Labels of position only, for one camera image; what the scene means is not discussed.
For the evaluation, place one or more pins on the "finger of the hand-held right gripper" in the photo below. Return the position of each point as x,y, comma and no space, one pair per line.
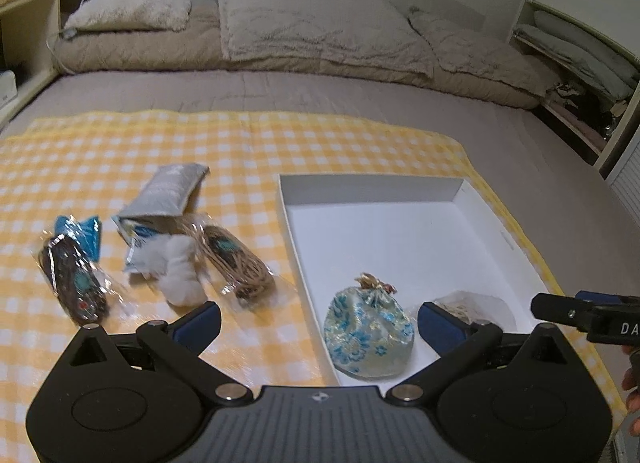
560,310
610,298

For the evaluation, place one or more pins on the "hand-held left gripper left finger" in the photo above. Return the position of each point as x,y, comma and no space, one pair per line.
202,323

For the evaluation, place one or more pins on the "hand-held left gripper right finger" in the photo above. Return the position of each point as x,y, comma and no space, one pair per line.
440,325

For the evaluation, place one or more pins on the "white cardboard box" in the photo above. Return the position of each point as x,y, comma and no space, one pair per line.
400,243

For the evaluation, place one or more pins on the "white and blue plastic bag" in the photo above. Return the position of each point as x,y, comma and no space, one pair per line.
141,239

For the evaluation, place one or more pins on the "silver grey pouch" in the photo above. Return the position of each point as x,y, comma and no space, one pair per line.
160,190

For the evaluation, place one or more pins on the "person's right hand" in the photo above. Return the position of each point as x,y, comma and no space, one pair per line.
634,393

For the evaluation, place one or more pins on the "clear packet of beads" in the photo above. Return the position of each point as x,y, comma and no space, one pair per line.
465,305

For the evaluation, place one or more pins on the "white cotton wad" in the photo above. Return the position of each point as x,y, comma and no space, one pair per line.
182,283

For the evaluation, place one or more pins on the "white slatted panel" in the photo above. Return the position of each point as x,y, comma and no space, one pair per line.
627,188

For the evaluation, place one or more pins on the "blue clear packet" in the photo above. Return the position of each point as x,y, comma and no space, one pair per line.
85,233

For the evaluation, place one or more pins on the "yellow checkered blanket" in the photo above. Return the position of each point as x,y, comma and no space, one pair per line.
250,168

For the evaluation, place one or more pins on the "dark clutter on shelf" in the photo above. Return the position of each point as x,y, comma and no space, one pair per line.
585,103

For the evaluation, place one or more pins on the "grey-brown bed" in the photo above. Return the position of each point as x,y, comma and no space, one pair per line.
300,93

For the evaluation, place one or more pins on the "grey folded bedding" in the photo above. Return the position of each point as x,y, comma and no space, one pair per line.
580,48

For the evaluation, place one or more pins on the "beige quilted pillow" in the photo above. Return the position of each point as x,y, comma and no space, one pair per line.
475,55

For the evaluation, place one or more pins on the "beige quilted folded duvet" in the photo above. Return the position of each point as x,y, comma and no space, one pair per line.
150,50

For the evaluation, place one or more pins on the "white tissue box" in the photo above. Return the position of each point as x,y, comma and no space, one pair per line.
7,90

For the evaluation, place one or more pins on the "fluffy beige pillow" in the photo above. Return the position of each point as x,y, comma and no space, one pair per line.
132,5

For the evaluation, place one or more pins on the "wooden bedside shelf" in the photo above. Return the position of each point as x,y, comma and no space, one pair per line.
30,18

